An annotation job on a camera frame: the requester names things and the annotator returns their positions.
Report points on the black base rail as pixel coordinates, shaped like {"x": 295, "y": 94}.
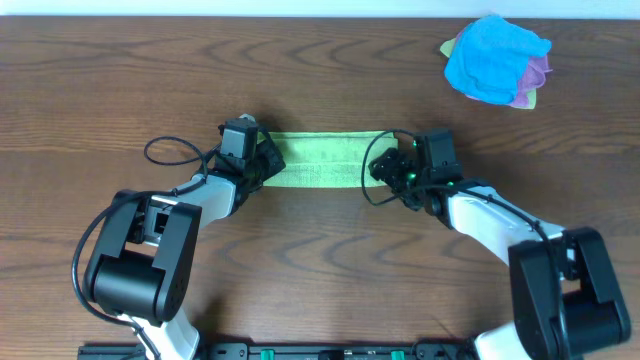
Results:
{"x": 420, "y": 351}

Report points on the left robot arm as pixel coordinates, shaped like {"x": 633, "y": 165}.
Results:
{"x": 133, "y": 263}

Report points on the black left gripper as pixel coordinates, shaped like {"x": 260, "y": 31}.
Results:
{"x": 269, "y": 148}

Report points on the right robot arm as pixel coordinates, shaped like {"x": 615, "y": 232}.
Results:
{"x": 566, "y": 299}

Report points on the purple microfiber cloth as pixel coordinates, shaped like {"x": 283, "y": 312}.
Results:
{"x": 532, "y": 80}

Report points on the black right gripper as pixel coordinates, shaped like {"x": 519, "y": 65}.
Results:
{"x": 389, "y": 165}

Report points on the green microfiber cloth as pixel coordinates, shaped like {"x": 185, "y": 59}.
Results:
{"x": 328, "y": 159}

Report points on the blue microfiber cloth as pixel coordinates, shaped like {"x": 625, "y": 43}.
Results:
{"x": 492, "y": 57}

